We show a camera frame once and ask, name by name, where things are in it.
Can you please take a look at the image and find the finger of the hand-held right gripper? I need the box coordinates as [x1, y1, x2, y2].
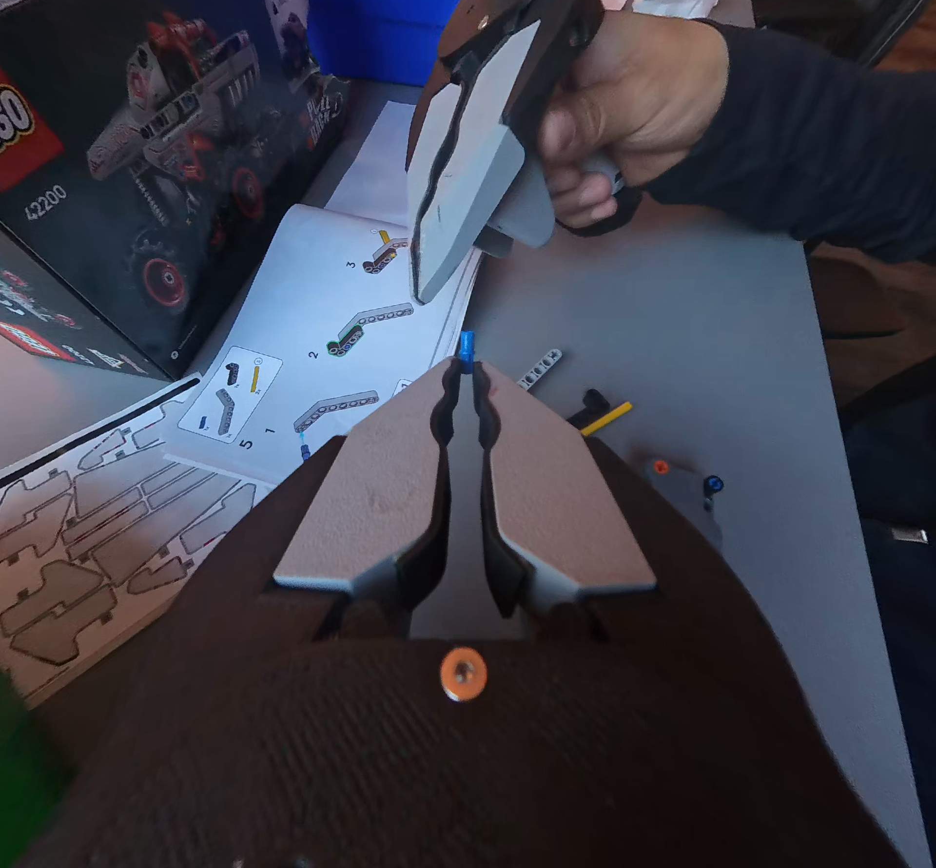
[404, 77, 470, 249]
[411, 20, 544, 306]

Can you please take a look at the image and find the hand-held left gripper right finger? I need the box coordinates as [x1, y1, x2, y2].
[471, 361, 658, 620]

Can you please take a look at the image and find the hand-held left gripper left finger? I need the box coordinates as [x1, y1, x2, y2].
[273, 358, 463, 620]

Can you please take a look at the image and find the grey lego beam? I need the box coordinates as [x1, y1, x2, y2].
[515, 347, 564, 391]

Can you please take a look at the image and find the person's right forearm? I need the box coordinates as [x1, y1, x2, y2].
[643, 20, 936, 266]

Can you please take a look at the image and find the yellow lego axle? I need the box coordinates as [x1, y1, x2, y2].
[580, 402, 633, 438]

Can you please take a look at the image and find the black angled lego beam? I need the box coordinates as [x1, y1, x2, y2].
[565, 387, 612, 427]

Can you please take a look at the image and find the grey lego motor block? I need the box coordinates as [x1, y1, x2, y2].
[643, 455, 726, 556]

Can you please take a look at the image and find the dark lego set box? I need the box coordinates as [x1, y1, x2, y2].
[0, 0, 353, 381]

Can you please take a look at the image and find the person's right hand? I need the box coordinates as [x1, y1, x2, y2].
[537, 9, 732, 229]

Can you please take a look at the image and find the blue plastic bin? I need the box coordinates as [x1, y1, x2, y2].
[292, 0, 489, 88]

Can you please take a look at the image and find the white instruction booklet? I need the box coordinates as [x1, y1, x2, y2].
[162, 100, 487, 485]

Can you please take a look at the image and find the white sticker sheet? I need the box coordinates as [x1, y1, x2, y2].
[0, 371, 276, 708]

